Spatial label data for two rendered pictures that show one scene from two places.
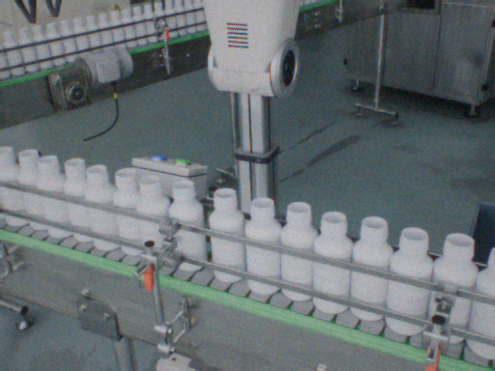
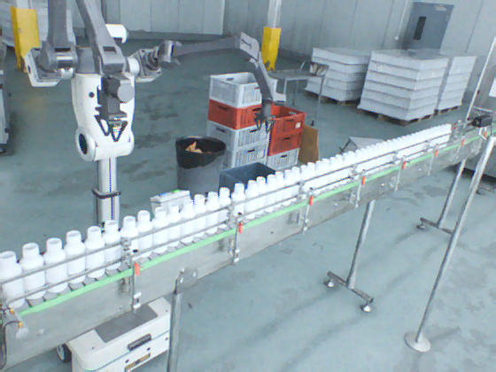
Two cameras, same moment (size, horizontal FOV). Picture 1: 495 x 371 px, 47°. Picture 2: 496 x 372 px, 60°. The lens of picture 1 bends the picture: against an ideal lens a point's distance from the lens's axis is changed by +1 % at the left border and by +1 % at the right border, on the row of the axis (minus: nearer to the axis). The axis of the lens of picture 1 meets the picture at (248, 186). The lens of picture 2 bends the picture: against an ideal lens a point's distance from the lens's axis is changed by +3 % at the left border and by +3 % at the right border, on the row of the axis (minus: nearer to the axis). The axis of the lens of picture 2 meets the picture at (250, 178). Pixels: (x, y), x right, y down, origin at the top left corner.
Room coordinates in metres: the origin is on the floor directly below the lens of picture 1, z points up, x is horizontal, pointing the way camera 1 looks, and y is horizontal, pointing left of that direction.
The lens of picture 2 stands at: (0.35, 1.54, 1.89)
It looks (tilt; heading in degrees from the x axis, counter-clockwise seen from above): 24 degrees down; 286
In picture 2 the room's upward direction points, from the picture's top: 7 degrees clockwise
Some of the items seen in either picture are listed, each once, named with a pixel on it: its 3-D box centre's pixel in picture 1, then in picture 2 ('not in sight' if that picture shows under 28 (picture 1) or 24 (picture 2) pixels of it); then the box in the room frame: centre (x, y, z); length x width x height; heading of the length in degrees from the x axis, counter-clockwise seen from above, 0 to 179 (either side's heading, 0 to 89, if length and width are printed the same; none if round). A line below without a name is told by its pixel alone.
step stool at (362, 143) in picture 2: not in sight; (362, 154); (0.39, -3.66, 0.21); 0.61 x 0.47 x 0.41; 116
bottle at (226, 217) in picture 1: (227, 235); (237, 203); (0.81, 0.04, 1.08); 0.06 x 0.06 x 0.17
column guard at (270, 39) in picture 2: not in sight; (269, 49); (3.50, -9.95, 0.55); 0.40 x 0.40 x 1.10; 62
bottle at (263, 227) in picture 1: (264, 245); (250, 199); (0.78, -0.02, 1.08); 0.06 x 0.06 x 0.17
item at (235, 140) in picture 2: not in sight; (238, 130); (1.68, -2.51, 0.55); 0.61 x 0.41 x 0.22; 70
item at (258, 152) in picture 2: not in sight; (236, 150); (1.68, -2.51, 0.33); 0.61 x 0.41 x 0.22; 69
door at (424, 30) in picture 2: not in sight; (420, 47); (-0.30, -10.74, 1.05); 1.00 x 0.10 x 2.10; 152
